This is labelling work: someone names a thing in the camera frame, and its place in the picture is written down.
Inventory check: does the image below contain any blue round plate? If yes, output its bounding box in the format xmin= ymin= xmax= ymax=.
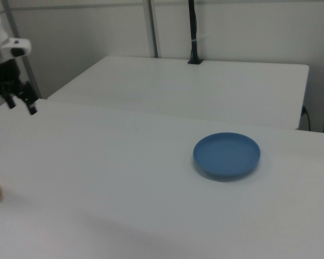
xmin=192 ymin=132 xmax=261 ymax=182

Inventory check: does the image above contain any white side table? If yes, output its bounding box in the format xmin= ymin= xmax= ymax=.
xmin=46 ymin=55 xmax=310 ymax=131

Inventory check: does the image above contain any black camera pole with clamp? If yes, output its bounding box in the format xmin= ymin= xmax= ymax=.
xmin=187 ymin=0 xmax=204 ymax=66

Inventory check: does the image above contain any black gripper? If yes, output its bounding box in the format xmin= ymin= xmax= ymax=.
xmin=0 ymin=58 xmax=38 ymax=116

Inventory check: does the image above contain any black power cable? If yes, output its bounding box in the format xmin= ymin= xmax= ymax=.
xmin=301 ymin=106 xmax=312 ymax=132

